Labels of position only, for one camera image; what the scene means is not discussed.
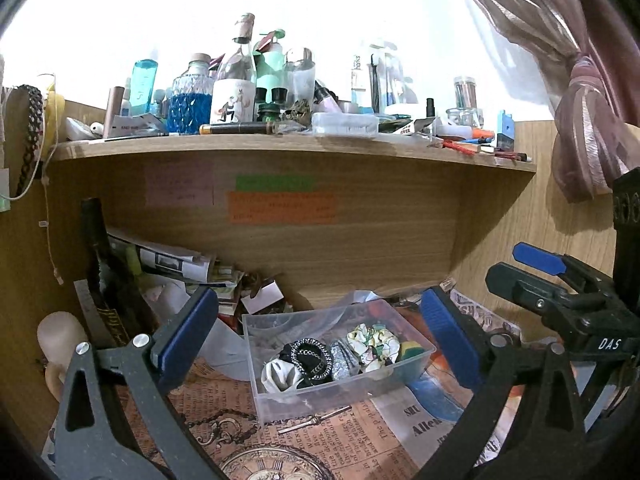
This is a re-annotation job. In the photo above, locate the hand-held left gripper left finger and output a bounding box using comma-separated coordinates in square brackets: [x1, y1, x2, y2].
[50, 286, 228, 480]

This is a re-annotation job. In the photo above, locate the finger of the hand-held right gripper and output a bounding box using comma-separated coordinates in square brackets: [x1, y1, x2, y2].
[485, 262, 567, 322]
[513, 242, 602, 294]

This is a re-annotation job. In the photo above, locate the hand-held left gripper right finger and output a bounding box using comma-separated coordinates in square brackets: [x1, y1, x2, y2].
[415, 286, 593, 480]

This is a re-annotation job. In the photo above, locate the white floral scrunchie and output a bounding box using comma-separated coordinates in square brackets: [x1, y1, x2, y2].
[346, 323, 402, 374]

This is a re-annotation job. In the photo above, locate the grey glitter scrunchie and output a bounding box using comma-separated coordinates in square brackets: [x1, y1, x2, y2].
[327, 340, 364, 379]

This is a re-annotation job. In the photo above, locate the clear plastic storage box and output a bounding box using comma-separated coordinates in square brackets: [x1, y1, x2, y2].
[242, 299, 437, 424]

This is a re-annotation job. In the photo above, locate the black chain scrunchie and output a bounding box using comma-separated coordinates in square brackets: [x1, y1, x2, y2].
[278, 338, 335, 387]

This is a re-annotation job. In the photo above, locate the white translucent plastic sheet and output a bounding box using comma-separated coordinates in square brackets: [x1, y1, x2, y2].
[145, 280, 252, 367]

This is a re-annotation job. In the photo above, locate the pile of newspapers and books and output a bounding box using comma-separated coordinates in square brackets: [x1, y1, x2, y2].
[105, 227, 247, 312]

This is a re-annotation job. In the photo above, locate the small white card box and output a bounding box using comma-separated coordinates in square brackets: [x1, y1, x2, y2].
[240, 282, 284, 314]

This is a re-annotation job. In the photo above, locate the clear plastic bag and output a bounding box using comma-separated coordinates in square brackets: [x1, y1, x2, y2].
[331, 287, 397, 317]

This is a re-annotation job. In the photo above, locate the dark wine bottle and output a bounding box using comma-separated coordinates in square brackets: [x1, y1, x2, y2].
[80, 197, 157, 350]

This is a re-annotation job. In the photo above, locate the red pen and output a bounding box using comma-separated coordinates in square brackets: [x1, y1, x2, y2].
[442, 139, 482, 156]

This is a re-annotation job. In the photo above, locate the vintage newspaper print mat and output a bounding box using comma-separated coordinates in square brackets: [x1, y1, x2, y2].
[42, 285, 526, 480]

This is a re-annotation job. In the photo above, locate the pink sticky note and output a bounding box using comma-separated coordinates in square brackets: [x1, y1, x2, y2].
[145, 163, 215, 207]

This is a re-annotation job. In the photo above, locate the pink striped curtain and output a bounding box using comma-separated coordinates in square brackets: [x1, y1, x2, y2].
[444, 0, 640, 204]

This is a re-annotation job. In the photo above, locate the orange sticky note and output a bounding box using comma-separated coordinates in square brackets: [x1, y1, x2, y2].
[227, 190, 340, 225]

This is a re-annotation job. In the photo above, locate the green sticky note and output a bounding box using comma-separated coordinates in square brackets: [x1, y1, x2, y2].
[235, 175, 317, 192]

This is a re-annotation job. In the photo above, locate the glass jar with lid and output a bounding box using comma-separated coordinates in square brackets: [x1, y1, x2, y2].
[445, 76, 485, 129]

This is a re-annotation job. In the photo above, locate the wooden shelf board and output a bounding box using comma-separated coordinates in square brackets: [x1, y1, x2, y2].
[44, 132, 538, 174]

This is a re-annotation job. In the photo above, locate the dark pen with gold ends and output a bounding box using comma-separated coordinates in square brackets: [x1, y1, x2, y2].
[199, 121, 277, 136]

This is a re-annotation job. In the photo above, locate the white carton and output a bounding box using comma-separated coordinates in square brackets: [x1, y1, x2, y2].
[112, 113, 169, 137]

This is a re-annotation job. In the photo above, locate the blue liquid glass bottle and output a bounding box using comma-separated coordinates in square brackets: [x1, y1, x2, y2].
[167, 53, 214, 135]

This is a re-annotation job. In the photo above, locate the brown cardboard tube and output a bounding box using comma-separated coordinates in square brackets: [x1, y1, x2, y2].
[103, 86, 126, 140]

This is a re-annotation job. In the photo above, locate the clear rectangular plastic case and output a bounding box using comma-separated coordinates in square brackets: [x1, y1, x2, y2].
[311, 112, 380, 136]

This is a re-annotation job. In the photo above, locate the clear blister tool pack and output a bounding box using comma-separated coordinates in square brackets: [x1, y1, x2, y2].
[350, 40, 419, 114]

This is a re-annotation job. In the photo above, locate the clear bottle with white label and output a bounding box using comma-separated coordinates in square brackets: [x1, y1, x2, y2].
[210, 13, 259, 126]

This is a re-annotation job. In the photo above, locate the light blue bottle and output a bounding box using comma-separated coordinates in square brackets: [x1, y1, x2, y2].
[132, 59, 159, 116]

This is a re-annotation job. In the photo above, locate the brown braided band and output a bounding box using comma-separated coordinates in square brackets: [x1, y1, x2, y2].
[13, 84, 45, 197]

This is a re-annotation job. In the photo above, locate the yellow plastic holder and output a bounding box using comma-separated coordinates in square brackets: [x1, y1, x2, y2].
[42, 75, 66, 162]

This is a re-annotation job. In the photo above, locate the mint green pump bottle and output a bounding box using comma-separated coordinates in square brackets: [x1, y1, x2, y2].
[252, 30, 289, 107]

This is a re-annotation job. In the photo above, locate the small clear bottle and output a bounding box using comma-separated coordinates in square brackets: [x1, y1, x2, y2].
[287, 49, 317, 107]

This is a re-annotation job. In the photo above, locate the white charger cable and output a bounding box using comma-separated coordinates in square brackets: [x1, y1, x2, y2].
[0, 74, 65, 286]

